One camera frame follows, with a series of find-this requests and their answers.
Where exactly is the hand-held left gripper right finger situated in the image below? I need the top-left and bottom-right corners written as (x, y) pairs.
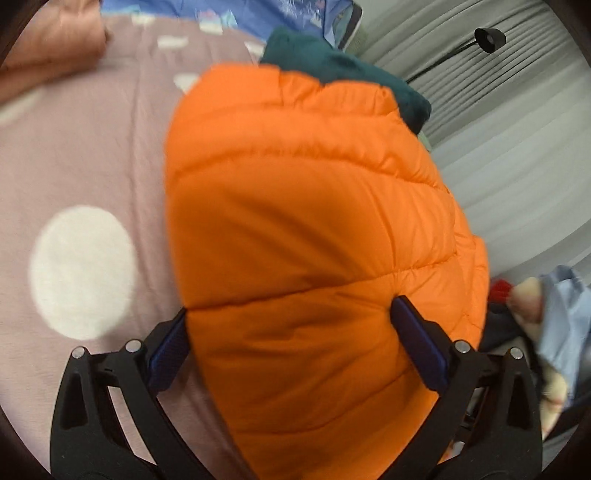
top-left (383, 295), bottom-right (543, 480)

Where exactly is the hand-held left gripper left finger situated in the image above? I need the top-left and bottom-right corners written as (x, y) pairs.
top-left (50, 307), bottom-right (218, 480)

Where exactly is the orange puffer jacket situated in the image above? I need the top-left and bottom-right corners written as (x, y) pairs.
top-left (164, 64), bottom-right (491, 480)

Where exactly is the red cloth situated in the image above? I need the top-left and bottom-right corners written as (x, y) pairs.
top-left (489, 279), bottom-right (513, 303)

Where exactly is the light blue cloth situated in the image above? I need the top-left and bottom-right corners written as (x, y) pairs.
top-left (536, 265), bottom-right (591, 407)

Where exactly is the grey curtain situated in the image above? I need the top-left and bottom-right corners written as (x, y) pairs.
top-left (360, 0), bottom-right (591, 287)

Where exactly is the pink dotted bedsheet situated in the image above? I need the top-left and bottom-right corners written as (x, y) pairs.
top-left (0, 14), bottom-right (278, 480)

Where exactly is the dark green cloth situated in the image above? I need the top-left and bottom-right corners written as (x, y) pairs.
top-left (259, 27), bottom-right (432, 134)

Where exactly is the black lamp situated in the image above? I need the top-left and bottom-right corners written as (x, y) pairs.
top-left (406, 27), bottom-right (507, 85)

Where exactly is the peach garment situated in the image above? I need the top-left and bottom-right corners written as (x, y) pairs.
top-left (0, 0), bottom-right (112, 100)

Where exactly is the blue printed blanket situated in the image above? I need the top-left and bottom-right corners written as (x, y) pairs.
top-left (102, 0), bottom-right (356, 47)

